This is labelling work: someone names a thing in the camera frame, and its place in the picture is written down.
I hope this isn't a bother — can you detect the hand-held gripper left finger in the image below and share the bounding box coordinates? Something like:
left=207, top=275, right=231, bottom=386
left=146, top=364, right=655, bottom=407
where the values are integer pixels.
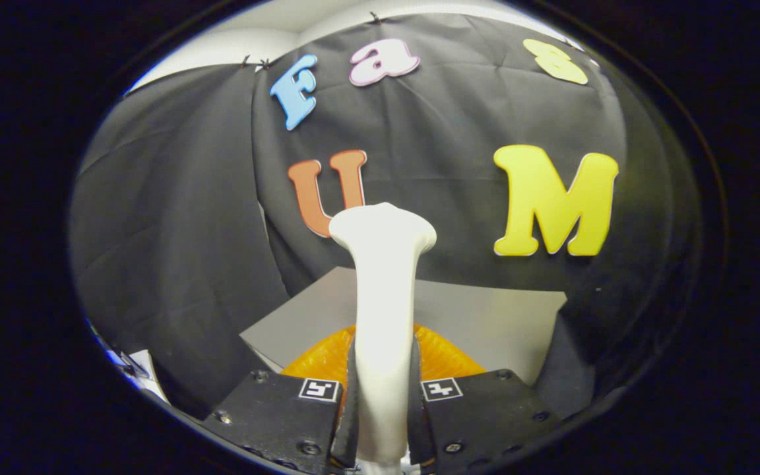
left=202, top=323, right=361, bottom=475

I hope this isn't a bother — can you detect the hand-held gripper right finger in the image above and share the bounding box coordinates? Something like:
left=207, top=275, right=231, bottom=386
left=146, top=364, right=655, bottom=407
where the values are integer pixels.
left=408, top=323, right=563, bottom=472

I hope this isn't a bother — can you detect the white garment steamer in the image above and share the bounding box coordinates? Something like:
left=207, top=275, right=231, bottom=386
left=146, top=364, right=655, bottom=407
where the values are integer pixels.
left=329, top=203, right=438, bottom=475

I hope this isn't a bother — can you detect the grey cabinet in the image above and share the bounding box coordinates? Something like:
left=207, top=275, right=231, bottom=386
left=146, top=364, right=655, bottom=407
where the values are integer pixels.
left=240, top=266, right=567, bottom=387

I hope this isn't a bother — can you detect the white sheet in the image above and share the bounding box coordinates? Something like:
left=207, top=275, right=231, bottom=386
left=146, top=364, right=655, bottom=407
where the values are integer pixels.
left=90, top=321, right=171, bottom=404

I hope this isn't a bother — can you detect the black backdrop cloth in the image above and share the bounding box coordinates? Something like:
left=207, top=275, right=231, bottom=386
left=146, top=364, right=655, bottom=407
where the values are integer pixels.
left=69, top=13, right=701, bottom=423

